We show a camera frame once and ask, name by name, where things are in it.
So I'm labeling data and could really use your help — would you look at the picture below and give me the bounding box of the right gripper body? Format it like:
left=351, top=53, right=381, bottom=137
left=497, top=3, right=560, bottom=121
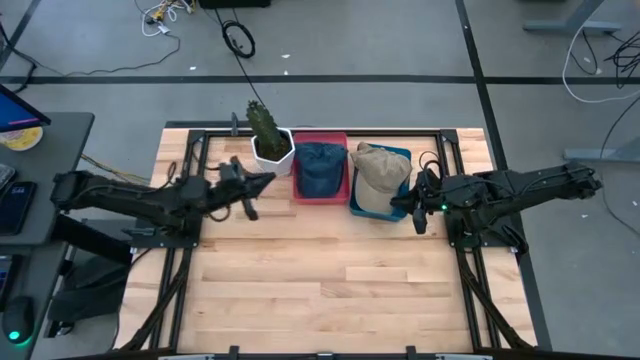
left=412, top=169, right=451, bottom=235

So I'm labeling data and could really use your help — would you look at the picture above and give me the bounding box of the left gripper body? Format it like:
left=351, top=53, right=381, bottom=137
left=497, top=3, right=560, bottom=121
left=214, top=167, right=261, bottom=222

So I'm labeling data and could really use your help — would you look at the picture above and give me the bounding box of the tan corduroy cap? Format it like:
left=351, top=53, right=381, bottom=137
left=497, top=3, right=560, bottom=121
left=349, top=141, right=414, bottom=217

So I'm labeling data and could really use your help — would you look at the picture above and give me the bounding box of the dark blue denim cap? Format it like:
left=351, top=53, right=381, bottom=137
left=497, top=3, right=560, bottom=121
left=293, top=141, right=349, bottom=200

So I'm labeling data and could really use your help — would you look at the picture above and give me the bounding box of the white plant pot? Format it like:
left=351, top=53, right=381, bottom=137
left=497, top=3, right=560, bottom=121
left=250, top=127, right=297, bottom=178

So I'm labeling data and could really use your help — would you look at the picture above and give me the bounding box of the teal plastic bin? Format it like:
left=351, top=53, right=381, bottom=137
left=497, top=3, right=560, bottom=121
left=348, top=143, right=414, bottom=224

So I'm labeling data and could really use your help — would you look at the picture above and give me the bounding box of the green cactus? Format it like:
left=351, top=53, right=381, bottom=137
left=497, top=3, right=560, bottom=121
left=244, top=99, right=287, bottom=156

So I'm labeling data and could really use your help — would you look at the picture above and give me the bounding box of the red translucent plastic bin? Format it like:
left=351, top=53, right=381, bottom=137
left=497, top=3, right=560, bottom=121
left=291, top=130, right=352, bottom=207

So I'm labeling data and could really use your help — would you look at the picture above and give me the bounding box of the black floor box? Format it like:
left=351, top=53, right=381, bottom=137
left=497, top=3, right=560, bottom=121
left=198, top=0, right=272, bottom=10

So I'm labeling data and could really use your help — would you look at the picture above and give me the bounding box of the dark grey desk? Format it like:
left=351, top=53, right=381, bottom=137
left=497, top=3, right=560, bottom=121
left=0, top=111, right=96, bottom=360

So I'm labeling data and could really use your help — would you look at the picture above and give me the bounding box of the black smartphone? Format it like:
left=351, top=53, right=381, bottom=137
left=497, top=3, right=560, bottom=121
left=0, top=180, right=37, bottom=237

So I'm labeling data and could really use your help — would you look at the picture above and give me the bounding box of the grey desk leg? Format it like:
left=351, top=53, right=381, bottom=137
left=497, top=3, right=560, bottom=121
left=523, top=0, right=624, bottom=34

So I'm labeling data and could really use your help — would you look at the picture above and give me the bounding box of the yellow bowl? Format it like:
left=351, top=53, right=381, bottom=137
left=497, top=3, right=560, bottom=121
left=0, top=125, right=44, bottom=152

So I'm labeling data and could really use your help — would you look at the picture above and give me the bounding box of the grey keyboard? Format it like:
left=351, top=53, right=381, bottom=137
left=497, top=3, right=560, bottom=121
left=0, top=162, right=17, bottom=191

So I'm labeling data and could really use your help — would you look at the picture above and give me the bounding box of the computer monitor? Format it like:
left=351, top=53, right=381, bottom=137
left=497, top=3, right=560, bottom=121
left=0, top=82, right=52, bottom=134

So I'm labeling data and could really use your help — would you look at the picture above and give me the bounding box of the black computer mouse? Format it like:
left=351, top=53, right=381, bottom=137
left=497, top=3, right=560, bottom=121
left=2, top=294, right=36, bottom=346

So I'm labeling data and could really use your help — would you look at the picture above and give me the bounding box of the black aluminium table frame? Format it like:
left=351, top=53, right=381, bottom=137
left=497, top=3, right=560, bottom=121
left=114, top=119, right=554, bottom=360

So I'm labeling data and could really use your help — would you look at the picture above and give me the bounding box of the coiled black floor cable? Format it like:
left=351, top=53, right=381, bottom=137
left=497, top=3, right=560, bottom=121
left=221, top=19, right=257, bottom=60

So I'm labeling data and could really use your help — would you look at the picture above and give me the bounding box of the white cable bundle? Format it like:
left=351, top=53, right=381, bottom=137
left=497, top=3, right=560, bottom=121
left=141, top=0, right=196, bottom=37

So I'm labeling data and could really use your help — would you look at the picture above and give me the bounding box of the black cable bundle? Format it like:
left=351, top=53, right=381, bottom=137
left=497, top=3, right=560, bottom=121
left=603, top=29, right=640, bottom=91

